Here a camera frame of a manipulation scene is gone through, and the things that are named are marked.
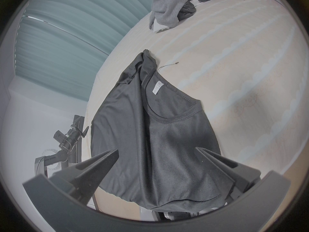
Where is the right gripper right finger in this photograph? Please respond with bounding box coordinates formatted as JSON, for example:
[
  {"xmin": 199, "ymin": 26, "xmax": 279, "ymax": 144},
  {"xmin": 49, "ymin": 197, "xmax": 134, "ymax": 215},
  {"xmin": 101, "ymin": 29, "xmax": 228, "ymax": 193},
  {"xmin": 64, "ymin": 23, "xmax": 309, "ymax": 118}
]
[{"xmin": 195, "ymin": 147, "xmax": 262, "ymax": 199}]

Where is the bed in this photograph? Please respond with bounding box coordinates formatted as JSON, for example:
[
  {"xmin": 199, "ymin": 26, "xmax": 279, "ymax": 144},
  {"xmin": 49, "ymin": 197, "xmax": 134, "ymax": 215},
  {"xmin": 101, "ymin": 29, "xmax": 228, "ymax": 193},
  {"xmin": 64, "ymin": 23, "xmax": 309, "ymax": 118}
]
[{"xmin": 86, "ymin": 0, "xmax": 308, "ymax": 219}]

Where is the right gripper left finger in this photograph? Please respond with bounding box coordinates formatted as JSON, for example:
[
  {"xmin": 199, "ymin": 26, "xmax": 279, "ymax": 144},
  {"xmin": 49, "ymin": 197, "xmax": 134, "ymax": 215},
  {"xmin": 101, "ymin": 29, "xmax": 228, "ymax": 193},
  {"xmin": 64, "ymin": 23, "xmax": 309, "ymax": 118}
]
[{"xmin": 49, "ymin": 149, "xmax": 119, "ymax": 205}]

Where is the blue-green curtain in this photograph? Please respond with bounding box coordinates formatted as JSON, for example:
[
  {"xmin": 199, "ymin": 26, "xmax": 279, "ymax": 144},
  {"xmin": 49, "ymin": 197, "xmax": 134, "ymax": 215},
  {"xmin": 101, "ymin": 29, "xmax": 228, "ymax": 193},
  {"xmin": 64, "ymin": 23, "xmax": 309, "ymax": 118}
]
[
  {"xmin": 13, "ymin": 15, "xmax": 126, "ymax": 102},
  {"xmin": 23, "ymin": 0, "xmax": 174, "ymax": 37}
]

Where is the pile of clothes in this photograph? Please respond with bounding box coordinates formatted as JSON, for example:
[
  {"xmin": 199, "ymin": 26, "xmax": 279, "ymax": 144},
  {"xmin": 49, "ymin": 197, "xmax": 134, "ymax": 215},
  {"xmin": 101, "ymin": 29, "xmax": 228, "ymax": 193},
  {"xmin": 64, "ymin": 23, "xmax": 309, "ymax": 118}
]
[{"xmin": 148, "ymin": 0, "xmax": 247, "ymax": 33}]

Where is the black T-shirt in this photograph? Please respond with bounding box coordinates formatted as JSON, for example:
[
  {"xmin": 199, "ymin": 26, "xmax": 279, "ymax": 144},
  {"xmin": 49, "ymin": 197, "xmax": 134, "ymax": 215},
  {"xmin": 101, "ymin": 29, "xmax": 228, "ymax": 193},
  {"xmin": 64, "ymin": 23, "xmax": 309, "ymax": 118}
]
[{"xmin": 90, "ymin": 49, "xmax": 236, "ymax": 212}]

